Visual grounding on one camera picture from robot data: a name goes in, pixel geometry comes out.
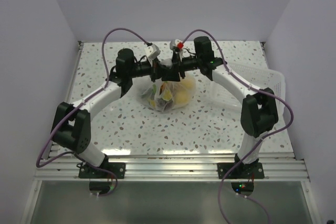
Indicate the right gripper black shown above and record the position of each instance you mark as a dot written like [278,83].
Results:
[172,75]

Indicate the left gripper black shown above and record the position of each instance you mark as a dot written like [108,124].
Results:
[156,72]

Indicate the clear printed plastic bag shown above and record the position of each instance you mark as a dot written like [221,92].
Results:
[156,94]

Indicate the yellow fake pear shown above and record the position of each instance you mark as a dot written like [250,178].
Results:
[182,98]

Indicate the red fake grapes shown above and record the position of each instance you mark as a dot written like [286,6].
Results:
[168,106]

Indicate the yellow fake mango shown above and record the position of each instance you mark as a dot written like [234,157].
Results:
[188,83]

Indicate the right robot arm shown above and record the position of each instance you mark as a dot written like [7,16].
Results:
[259,111]

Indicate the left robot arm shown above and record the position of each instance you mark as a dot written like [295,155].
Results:
[72,123]

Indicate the white plastic basket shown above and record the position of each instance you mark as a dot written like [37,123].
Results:
[263,78]

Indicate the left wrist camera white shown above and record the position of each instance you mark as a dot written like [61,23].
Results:
[152,52]

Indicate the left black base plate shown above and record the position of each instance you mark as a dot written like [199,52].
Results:
[105,170]

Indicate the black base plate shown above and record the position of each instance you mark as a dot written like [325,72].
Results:
[105,170]
[253,170]

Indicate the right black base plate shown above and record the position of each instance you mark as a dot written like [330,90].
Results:
[253,170]

